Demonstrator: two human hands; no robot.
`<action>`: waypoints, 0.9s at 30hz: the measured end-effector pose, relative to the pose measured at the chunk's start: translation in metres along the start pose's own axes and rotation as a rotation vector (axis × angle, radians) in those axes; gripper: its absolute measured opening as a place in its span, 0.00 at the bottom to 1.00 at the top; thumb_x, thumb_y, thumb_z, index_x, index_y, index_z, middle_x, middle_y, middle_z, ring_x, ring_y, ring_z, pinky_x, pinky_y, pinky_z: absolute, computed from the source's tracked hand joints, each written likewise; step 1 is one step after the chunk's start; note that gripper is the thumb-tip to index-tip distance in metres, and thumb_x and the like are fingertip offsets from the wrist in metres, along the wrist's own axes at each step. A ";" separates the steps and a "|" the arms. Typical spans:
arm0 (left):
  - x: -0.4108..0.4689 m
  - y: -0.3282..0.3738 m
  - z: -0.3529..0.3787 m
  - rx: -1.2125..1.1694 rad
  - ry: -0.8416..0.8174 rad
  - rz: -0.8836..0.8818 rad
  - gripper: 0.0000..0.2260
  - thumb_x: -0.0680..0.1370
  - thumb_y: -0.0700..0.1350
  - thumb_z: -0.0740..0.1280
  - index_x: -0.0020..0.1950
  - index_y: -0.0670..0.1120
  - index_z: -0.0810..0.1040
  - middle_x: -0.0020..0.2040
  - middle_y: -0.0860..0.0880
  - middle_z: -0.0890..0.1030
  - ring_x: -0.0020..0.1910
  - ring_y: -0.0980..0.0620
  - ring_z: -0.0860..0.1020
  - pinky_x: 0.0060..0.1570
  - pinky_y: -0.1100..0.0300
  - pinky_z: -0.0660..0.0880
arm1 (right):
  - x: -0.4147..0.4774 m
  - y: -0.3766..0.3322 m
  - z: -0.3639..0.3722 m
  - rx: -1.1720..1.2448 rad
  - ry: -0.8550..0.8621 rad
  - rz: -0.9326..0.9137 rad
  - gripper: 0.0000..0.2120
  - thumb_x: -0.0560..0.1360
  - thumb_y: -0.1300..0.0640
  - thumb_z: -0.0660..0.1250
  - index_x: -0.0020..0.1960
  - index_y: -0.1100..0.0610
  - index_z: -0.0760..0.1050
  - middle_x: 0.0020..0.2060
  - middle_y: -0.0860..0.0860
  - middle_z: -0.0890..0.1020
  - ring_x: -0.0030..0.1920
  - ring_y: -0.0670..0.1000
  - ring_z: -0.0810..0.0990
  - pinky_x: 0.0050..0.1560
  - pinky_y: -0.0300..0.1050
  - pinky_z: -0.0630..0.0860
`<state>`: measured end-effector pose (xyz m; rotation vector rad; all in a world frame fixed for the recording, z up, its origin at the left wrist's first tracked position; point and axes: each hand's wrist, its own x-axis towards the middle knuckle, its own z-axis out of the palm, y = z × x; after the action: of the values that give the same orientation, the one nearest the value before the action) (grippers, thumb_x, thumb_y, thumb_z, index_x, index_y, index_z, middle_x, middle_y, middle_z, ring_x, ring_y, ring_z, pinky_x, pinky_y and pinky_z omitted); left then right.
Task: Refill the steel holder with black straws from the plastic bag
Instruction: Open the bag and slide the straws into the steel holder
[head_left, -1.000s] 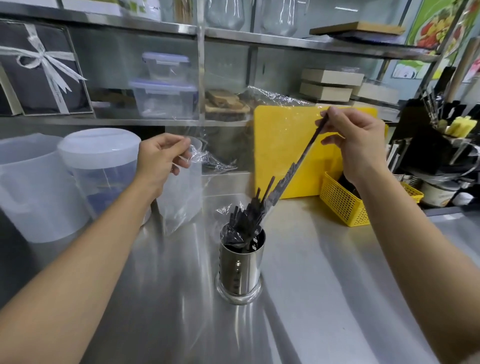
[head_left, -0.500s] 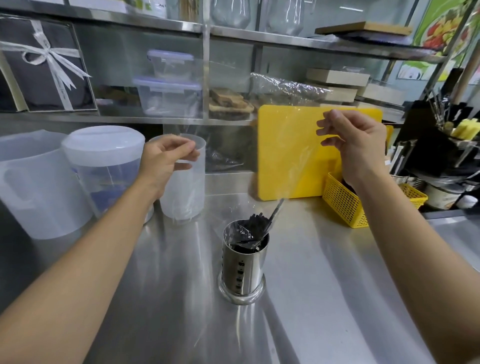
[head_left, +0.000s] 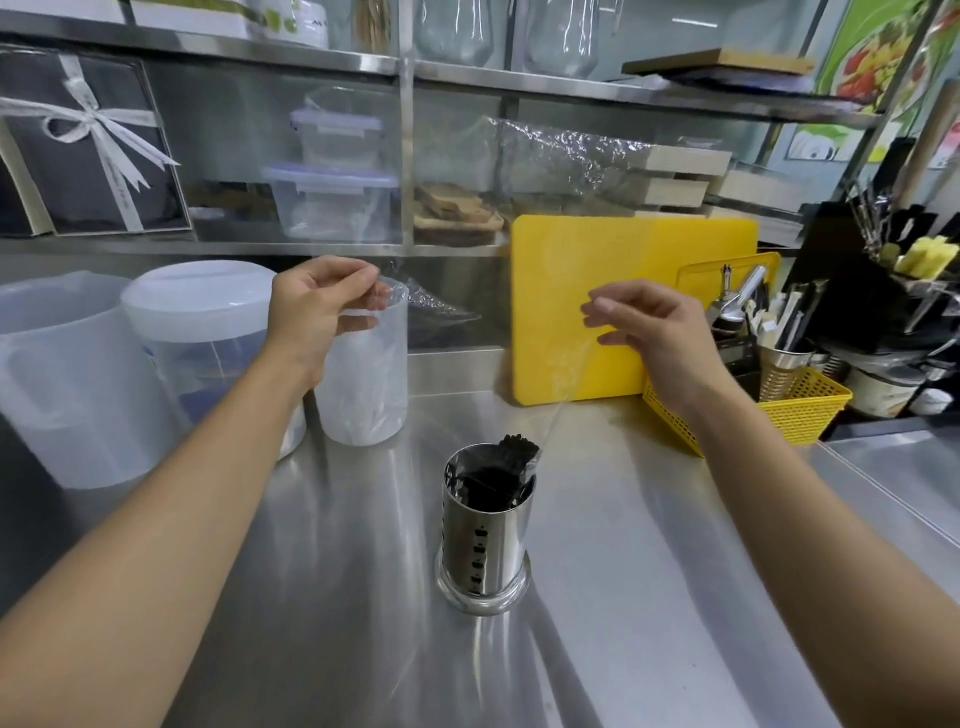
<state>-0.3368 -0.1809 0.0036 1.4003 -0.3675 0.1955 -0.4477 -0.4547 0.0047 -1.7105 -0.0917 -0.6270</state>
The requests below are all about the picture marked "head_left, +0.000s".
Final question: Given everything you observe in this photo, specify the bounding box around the person's left hand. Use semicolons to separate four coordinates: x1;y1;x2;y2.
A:
266;255;393;391

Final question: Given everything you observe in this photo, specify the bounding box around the person's right hand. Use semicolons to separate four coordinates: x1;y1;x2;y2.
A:
581;279;740;414

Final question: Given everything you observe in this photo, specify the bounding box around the clear plastic film sheet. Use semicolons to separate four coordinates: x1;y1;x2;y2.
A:
375;112;661;481

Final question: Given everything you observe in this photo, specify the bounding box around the person's left forearm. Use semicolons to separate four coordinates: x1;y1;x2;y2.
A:
0;348;324;728

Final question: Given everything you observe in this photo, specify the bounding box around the person's right forearm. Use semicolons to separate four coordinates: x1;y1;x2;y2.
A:
663;375;960;728

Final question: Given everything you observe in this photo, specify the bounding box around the translucent plastic measuring cup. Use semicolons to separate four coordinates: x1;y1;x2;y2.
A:
312;276;411;449

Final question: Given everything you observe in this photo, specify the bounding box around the yellow plastic cutting board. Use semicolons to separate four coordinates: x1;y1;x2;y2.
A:
510;214;761;408

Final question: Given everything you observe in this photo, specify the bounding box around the large clear blue-lidded container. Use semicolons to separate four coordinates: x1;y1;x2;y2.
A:
263;162;401;243

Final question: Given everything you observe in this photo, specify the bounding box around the stack of wooden boards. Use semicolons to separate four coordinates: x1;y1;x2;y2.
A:
413;181;506;246

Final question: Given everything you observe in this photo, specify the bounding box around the steel scoop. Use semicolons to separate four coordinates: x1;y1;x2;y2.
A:
707;264;769;333

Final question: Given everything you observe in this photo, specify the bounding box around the stack of white boxes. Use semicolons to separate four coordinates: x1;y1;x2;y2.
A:
628;144;735;219

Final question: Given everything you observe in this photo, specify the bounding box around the small clear blue-lidded container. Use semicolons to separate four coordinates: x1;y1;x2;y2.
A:
290;88;381;171

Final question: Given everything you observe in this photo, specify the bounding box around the white lidded plastic bucket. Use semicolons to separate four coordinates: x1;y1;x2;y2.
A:
120;260;309;461

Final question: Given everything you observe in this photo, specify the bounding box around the bundle of black straws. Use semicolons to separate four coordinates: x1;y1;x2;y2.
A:
456;433;542;513

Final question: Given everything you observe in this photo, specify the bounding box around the small steel mesh cutlery cup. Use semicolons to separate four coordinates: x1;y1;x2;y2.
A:
758;341;816;405

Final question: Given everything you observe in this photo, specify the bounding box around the yellow plastic basket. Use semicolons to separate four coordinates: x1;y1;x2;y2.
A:
642;252;855;458

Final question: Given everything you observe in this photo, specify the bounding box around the stainless steel shelf rack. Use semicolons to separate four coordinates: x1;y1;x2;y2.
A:
0;0;960;261

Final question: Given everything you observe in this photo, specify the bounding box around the black utensil holder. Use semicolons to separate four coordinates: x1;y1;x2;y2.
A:
786;196;942;357

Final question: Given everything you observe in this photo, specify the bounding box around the perforated steel utensil holder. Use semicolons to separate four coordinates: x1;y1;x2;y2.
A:
435;444;538;618

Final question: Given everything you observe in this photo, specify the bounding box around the wooden board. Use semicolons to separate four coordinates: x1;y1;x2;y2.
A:
621;48;818;82

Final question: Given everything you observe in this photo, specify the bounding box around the clear glass jar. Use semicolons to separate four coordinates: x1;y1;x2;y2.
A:
414;0;495;69
523;0;603;81

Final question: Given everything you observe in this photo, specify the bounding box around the white bowl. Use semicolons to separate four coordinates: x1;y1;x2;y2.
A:
846;366;925;420

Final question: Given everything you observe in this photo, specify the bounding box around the large translucent plastic pitcher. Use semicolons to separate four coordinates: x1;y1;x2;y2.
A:
0;270;183;491

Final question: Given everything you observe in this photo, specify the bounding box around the dark gift box white ribbon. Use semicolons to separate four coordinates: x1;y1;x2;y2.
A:
0;43;195;239

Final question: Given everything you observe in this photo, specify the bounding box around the yellow sponge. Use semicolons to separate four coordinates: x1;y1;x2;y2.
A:
894;235;960;281

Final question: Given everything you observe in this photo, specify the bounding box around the colourful fruit poster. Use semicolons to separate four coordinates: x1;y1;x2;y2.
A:
816;0;960;108

